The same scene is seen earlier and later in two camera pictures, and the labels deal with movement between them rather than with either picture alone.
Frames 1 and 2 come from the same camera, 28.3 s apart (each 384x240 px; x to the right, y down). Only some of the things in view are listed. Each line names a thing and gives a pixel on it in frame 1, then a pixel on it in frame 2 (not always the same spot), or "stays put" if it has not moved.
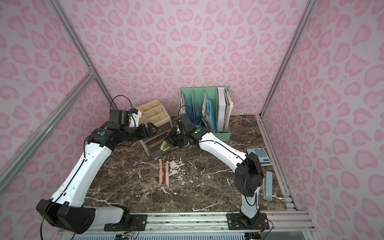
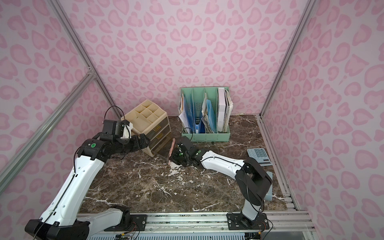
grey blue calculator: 262,155 stays put
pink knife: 167,173 to 173,143
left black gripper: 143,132 to 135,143
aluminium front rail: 291,221 stays put
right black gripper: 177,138 to 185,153
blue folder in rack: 211,117 stays put
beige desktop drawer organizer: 152,112 stays put
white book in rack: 221,109 stays put
